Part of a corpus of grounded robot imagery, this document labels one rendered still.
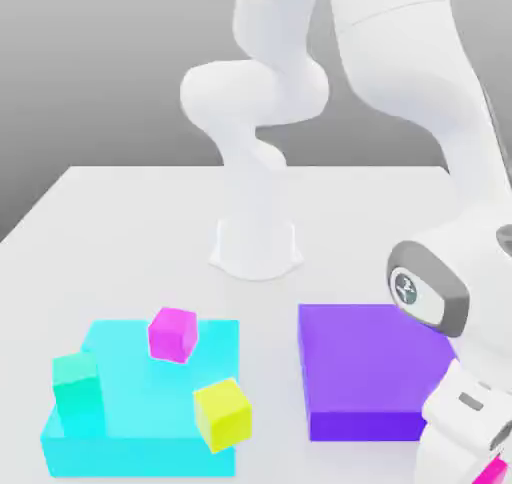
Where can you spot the small magenta cube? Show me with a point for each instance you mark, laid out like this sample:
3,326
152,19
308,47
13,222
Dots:
172,336

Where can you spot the large purple box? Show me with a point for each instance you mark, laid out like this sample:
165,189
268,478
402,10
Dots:
360,364

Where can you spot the small teal cube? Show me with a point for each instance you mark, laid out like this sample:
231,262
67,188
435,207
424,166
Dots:
78,396

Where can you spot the small yellow cube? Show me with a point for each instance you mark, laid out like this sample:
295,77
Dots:
224,416

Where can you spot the small pink cube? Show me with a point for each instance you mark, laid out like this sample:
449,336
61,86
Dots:
491,474

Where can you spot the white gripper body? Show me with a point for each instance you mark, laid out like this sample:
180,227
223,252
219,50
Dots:
444,460

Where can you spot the large cyan box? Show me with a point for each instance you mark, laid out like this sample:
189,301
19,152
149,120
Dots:
140,396

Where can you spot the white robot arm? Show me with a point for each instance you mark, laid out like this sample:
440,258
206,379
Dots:
400,72

